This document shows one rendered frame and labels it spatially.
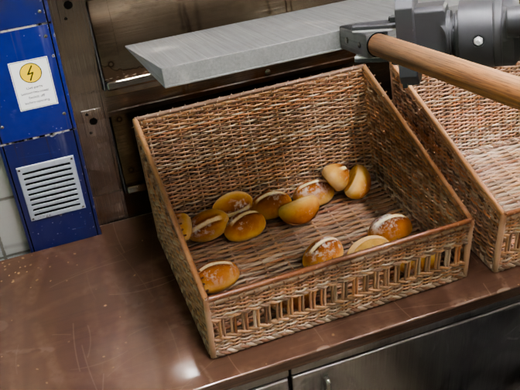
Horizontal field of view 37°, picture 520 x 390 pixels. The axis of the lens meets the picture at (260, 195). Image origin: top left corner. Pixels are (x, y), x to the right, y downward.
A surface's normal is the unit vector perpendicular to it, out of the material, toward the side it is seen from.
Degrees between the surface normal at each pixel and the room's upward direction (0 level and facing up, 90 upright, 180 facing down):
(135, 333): 0
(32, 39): 90
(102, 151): 90
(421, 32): 78
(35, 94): 90
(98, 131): 90
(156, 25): 70
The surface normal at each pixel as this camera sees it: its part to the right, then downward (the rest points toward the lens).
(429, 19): -0.29, 0.40
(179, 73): 0.30, 0.32
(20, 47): 0.34, 0.54
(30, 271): -0.06, -0.80
